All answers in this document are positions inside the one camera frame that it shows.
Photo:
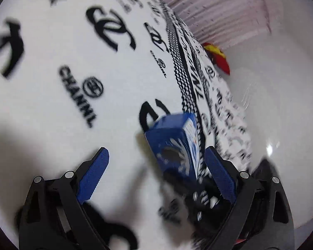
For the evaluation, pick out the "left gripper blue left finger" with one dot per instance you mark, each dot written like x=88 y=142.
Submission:
x=89 y=174

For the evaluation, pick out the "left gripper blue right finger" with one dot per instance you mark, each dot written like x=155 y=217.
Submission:
x=219 y=172

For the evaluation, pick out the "dark blue small carton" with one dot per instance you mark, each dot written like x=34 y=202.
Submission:
x=173 y=140

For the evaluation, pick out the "white glossy headboard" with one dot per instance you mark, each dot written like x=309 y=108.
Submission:
x=272 y=79

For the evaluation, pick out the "red yellow pillow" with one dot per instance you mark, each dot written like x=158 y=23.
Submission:
x=217 y=57

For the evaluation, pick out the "black white logo blanket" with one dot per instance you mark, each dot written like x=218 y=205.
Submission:
x=73 y=77

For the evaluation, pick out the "pink dotted curtain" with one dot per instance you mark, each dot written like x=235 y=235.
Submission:
x=226 y=23

